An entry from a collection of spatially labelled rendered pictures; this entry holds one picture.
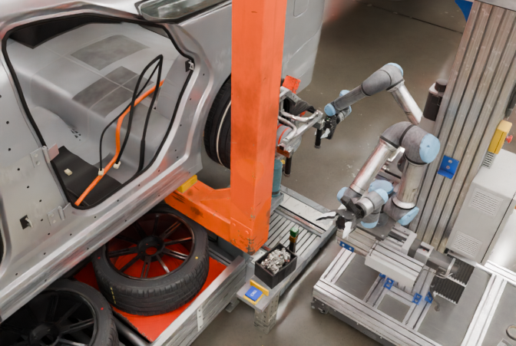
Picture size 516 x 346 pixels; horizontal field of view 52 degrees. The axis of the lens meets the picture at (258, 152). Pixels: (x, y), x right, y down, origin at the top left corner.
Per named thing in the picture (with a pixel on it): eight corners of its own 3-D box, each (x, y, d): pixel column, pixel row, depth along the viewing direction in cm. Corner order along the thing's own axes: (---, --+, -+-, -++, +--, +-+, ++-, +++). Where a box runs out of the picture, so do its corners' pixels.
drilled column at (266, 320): (262, 314, 327) (266, 271, 300) (276, 323, 323) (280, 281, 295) (253, 325, 321) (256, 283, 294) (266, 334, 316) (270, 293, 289)
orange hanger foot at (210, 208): (181, 187, 335) (178, 145, 313) (247, 226, 312) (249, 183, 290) (163, 202, 324) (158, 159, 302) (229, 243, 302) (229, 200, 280)
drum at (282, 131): (273, 133, 339) (275, 115, 330) (301, 146, 330) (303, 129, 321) (260, 144, 330) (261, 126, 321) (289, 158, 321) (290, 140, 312)
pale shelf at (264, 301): (280, 248, 314) (281, 244, 312) (305, 261, 306) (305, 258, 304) (236, 296, 287) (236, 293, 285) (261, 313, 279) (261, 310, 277)
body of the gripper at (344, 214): (347, 235, 224) (365, 222, 230) (348, 220, 219) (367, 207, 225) (334, 227, 229) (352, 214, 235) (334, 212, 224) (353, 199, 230)
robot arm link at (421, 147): (393, 204, 275) (418, 120, 239) (417, 221, 266) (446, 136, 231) (378, 215, 268) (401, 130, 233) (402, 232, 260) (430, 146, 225)
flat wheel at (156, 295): (132, 215, 348) (128, 190, 333) (226, 244, 333) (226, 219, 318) (74, 295, 300) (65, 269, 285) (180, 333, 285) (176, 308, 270)
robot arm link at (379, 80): (383, 91, 294) (329, 121, 334) (394, 84, 301) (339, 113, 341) (372, 74, 294) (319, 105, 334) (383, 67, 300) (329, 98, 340)
